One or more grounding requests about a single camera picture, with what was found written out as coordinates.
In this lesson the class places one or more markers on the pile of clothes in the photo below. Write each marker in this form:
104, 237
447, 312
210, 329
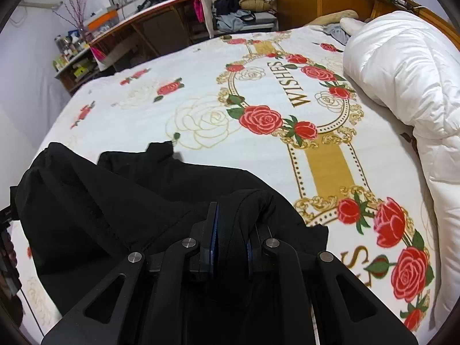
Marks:
233, 14

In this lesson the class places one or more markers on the vase of purple branches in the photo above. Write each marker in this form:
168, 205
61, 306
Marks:
77, 10

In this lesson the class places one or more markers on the cluttered wooden shelf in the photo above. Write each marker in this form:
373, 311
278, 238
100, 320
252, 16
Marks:
70, 48

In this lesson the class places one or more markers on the black jacket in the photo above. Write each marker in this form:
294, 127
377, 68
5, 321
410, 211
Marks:
107, 205

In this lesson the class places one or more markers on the grey cloth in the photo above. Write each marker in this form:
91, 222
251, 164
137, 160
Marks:
337, 34

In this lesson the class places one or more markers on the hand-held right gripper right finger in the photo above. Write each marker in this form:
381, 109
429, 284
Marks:
250, 258

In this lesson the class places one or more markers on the white wall pipe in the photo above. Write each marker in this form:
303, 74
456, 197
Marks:
39, 4

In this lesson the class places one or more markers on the beige pillow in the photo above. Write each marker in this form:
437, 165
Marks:
334, 18

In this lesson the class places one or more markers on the wooden headboard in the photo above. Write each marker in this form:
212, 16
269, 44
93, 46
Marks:
435, 19

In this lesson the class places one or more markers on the orange-lid plastic box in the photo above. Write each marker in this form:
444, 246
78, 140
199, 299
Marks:
104, 19

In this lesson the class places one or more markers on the floral printed bed blanket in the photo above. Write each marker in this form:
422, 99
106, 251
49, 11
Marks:
215, 79

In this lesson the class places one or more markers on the white duvet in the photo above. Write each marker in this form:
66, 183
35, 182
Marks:
413, 61

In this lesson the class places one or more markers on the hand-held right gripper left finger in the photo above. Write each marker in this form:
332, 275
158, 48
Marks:
214, 239

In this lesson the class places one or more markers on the wooden desk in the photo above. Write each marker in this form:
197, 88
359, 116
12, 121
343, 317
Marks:
158, 32

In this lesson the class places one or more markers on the pink cloth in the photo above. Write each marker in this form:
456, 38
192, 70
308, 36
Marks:
97, 54
198, 9

